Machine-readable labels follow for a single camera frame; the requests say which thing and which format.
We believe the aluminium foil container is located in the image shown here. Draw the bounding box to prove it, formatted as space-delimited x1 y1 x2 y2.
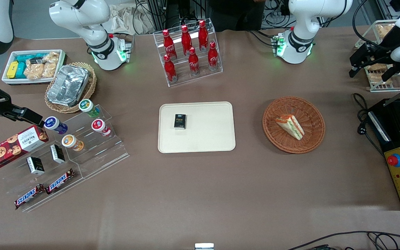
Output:
46 65 90 107

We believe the red Walkers cookie box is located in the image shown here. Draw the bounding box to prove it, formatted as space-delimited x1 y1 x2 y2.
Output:
0 125 49 171

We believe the red lid snack cup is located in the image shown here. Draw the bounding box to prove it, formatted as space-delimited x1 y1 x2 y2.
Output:
91 118 111 137

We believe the black tissue pack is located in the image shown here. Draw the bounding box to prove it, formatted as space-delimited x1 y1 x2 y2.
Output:
174 114 187 130

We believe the clear acrylic bottle rack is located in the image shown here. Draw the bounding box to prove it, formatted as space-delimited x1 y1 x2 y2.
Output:
153 18 224 88

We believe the orange snack cup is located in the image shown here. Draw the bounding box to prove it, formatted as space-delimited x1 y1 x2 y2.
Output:
61 134 84 152

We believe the beige plastic tray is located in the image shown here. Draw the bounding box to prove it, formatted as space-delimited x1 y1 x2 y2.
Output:
158 101 236 154

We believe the Snickers bar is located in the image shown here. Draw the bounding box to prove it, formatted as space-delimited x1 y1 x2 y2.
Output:
14 183 46 210
45 168 76 195

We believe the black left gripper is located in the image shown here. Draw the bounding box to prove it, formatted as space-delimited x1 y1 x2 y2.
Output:
348 41 400 82

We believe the black power cable with plug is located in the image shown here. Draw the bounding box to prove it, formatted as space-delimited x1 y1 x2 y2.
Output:
352 93 385 157

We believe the white wire rack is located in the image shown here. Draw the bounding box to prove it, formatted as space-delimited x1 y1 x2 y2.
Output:
355 20 400 93

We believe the small black box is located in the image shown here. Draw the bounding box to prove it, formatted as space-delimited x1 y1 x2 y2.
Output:
50 144 66 164
26 156 45 175

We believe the triangle sandwich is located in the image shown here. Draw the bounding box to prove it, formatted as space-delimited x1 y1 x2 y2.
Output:
275 114 305 141

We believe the clear acrylic stepped stand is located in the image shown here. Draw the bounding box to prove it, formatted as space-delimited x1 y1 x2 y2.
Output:
0 137 84 213
60 104 130 180

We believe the white plastic bin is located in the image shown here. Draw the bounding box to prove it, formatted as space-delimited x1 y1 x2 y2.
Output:
1 49 67 86

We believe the yellow snack pack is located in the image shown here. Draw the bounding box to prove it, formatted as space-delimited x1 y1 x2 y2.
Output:
6 61 19 80

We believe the rice cracker bag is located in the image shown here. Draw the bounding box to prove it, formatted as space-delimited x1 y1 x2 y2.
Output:
24 63 45 80
42 52 60 79

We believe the crumpled beige paper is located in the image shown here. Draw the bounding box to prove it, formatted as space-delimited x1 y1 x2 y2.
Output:
109 3 156 36

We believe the red cola bottle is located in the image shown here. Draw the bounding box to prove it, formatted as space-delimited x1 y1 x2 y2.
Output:
163 55 178 83
198 20 209 52
207 41 219 71
181 25 193 56
162 29 177 60
188 47 201 75

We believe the black and yellow control box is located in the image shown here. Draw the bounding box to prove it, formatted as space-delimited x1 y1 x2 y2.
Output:
366 98 400 211

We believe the thin black cable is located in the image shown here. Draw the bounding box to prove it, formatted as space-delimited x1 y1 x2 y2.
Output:
287 231 400 250

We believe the cracker pack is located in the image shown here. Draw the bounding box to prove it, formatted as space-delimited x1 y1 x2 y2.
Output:
368 72 393 86
366 62 389 72
375 22 397 39

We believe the purple snack cup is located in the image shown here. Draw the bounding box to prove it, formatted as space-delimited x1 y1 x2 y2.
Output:
43 116 68 135

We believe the round brown wicker basket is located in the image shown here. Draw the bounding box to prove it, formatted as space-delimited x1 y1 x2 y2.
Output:
262 96 326 154

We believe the oval tan wicker basket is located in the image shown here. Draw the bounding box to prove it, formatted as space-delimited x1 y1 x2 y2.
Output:
44 62 97 114

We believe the person in dark clothes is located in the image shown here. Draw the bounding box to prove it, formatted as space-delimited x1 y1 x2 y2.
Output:
208 0 267 32

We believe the teal snack box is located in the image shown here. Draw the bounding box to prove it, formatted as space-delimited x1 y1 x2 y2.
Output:
14 62 27 79

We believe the green lid snack cup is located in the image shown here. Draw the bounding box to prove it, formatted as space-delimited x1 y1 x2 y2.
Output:
78 99 101 118

